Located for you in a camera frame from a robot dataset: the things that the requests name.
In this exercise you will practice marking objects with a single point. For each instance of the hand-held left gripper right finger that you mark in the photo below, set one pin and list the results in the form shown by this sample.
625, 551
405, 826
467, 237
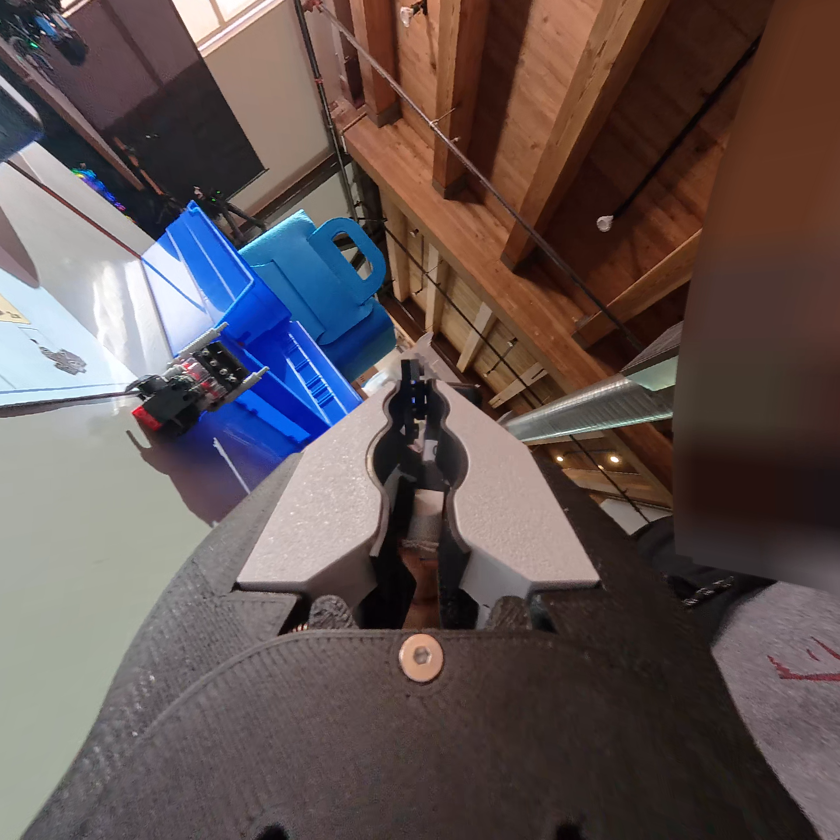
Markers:
518, 525

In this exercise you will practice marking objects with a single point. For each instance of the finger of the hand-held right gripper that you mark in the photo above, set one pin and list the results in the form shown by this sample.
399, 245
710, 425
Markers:
426, 518

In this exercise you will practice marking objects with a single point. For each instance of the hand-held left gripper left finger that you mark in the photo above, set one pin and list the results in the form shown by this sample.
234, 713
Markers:
315, 525

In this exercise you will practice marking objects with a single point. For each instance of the black studded brick plate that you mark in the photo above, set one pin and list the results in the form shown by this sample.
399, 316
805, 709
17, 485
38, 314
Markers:
410, 374

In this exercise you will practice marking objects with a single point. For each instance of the toy brick truck model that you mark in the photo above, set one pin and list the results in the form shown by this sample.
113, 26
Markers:
177, 400

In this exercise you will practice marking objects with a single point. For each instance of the wooden desk with black panel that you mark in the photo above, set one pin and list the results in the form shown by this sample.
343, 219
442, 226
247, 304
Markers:
65, 108

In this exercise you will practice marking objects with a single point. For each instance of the clear plastic box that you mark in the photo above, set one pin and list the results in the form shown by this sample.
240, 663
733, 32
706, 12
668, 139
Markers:
377, 382

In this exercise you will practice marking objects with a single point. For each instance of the black jacket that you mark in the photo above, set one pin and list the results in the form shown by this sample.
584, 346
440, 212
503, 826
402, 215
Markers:
663, 551

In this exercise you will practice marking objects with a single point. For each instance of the blue felt bag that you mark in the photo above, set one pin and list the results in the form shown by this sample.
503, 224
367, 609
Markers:
295, 282

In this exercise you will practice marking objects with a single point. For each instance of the light blue instruction booklet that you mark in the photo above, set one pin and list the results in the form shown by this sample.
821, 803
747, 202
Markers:
52, 354

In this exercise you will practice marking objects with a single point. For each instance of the grey hoodie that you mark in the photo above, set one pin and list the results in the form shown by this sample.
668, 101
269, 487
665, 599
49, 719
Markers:
774, 722

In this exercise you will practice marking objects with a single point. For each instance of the black tripod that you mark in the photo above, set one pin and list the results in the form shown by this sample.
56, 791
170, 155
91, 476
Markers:
223, 210

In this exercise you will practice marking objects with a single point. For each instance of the computer case with coloured fans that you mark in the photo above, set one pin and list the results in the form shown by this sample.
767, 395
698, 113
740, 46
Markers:
88, 178

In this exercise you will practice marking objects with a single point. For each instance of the dark window shade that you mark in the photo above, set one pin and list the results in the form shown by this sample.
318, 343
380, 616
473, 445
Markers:
184, 118

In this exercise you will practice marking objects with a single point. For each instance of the dark grey cube device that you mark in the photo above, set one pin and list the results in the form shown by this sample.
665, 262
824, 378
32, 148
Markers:
16, 121

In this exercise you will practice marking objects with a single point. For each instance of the bright window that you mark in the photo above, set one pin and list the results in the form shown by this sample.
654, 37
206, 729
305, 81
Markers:
223, 16

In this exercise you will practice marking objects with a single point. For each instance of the silver ventilation duct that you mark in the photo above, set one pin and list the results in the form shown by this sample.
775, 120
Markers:
590, 407

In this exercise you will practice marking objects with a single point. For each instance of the black camera rig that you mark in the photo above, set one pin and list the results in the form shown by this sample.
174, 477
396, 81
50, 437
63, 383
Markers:
46, 29

